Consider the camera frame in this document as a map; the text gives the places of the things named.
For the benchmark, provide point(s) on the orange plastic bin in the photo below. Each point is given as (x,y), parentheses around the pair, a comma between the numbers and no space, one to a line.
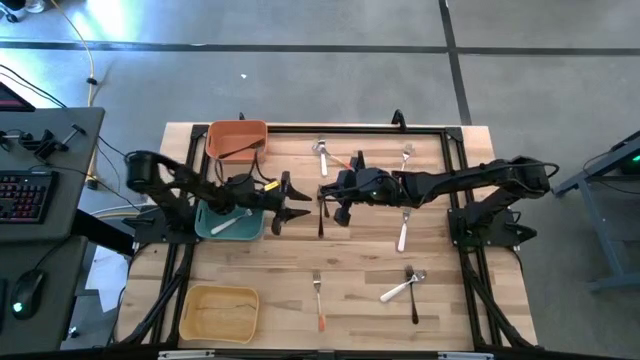
(215,150)

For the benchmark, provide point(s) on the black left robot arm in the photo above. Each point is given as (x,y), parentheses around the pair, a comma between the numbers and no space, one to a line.
(150,172)

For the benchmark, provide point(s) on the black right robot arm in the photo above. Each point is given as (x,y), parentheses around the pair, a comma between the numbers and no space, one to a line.
(475,177)

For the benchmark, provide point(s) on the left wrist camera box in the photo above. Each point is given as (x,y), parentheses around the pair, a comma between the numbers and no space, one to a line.
(241,184)

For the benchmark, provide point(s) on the computer monitor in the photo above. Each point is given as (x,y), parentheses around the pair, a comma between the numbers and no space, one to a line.
(12,100)

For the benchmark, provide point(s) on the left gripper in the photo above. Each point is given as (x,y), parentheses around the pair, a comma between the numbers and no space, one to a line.
(265,201)

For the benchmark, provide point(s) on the grey desk frame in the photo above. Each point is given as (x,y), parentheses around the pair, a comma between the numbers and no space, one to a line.
(601,235)

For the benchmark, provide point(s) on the white paper sheet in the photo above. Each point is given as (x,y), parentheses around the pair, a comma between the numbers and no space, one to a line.
(107,280)

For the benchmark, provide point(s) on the black aluminium table frame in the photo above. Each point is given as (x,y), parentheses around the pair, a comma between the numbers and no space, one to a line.
(350,130)

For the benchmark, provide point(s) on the teal plastic bin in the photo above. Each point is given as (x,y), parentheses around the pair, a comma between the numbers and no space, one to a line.
(250,232)

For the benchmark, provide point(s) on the black computer mouse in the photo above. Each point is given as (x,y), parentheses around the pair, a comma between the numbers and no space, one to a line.
(27,295)

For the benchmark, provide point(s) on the backlit keyboard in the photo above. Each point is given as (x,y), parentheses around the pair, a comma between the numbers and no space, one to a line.
(25,197)

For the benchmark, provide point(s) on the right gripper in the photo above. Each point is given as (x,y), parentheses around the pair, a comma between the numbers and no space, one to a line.
(375,187)

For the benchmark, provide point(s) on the yellow plastic bin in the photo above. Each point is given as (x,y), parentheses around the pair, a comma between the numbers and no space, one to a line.
(220,325)

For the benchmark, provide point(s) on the grey desk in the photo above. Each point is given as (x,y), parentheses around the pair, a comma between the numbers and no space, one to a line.
(75,210)

